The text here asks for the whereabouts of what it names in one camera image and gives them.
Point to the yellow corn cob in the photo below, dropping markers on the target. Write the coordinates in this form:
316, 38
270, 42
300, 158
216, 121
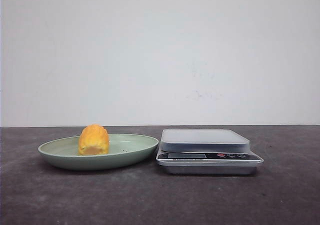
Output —
93, 140

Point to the silver digital kitchen scale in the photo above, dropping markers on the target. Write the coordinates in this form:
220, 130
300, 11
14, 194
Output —
207, 152

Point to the light green plate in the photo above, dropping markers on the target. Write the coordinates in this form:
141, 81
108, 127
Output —
124, 150

